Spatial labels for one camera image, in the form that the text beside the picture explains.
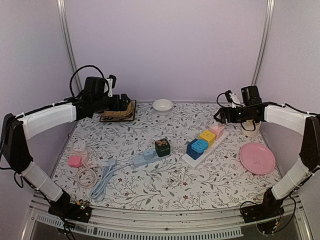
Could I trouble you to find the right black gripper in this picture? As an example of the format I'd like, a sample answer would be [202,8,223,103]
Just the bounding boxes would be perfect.
[214,105,256,124]

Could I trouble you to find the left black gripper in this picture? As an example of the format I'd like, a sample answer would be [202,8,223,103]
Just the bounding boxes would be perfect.
[93,93,131,113]

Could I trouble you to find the pink cube plug adapter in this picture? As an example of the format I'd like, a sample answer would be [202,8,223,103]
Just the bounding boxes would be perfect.
[209,122,225,141]

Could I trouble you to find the yellow cube plug adapter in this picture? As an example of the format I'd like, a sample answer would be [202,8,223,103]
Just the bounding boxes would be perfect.
[199,129,216,148]

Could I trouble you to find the light blue cube adapter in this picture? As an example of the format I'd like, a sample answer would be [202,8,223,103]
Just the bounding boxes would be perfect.
[191,139,209,157]

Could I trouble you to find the white long power strip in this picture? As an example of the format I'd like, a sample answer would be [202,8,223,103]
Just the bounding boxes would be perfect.
[181,131,230,170]

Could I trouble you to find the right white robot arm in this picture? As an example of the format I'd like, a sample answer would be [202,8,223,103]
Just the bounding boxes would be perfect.
[213,86,320,218]

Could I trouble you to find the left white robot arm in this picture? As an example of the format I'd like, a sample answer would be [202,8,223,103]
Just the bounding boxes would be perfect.
[0,75,128,217]

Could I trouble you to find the dark blue cube socket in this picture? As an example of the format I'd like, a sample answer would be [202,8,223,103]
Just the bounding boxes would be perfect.
[186,142,199,160]

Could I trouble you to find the light blue charger plug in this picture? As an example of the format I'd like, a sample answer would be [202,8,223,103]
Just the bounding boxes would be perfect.
[143,149,155,161]

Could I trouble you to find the dark green cube socket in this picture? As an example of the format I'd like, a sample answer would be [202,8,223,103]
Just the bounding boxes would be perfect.
[154,138,171,157]

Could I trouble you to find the white plug adapter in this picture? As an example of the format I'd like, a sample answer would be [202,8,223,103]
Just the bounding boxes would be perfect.
[73,140,87,153]

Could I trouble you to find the pink square plug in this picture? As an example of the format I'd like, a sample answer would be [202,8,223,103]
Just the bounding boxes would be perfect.
[68,155,82,168]

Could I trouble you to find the black and tan mat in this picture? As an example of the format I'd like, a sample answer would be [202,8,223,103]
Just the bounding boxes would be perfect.
[99,100,137,123]

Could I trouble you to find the cream plastic cup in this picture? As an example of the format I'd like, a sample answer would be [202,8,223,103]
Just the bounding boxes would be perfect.
[240,120,261,138]

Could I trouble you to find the white ceramic bowl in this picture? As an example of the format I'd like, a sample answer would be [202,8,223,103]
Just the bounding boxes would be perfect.
[152,99,173,112]

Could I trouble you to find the pink plastic plate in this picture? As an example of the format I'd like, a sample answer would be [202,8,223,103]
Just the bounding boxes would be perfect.
[239,142,276,175]

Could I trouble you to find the pink round power strip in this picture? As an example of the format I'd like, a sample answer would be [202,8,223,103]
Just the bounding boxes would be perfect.
[69,148,89,166]

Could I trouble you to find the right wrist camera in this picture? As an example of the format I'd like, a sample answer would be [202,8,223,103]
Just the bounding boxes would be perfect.
[224,90,243,108]

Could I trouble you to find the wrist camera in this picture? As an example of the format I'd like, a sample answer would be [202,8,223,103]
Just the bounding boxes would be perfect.
[224,90,243,108]
[106,74,117,97]

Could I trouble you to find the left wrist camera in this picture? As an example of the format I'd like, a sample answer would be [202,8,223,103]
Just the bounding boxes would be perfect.
[106,74,117,97]

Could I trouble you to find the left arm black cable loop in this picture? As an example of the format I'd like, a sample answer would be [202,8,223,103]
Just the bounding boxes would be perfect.
[69,64,106,97]

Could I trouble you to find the white power strip cable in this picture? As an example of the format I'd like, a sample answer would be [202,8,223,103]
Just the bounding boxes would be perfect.
[168,164,188,187]

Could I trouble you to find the pink coiled cable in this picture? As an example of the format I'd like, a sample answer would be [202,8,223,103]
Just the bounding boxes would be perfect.
[75,162,101,188]

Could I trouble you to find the light blue coiled cable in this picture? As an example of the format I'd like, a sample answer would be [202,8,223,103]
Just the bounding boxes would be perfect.
[89,158,134,201]

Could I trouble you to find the front aluminium rail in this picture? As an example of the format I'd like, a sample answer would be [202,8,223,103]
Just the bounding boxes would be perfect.
[21,194,313,240]

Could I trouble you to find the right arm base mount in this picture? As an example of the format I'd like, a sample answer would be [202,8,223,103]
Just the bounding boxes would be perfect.
[239,201,285,235]

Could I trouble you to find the right aluminium frame post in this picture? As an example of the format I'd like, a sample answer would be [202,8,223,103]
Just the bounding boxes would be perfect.
[251,0,275,86]

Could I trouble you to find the aluminium frame post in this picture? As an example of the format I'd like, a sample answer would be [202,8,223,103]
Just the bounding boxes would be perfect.
[56,0,82,92]
[251,0,275,86]

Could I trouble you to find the left aluminium frame post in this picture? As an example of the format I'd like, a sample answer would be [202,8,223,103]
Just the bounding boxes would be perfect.
[56,0,82,92]

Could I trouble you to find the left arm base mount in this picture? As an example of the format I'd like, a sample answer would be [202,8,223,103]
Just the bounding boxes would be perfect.
[48,199,93,223]

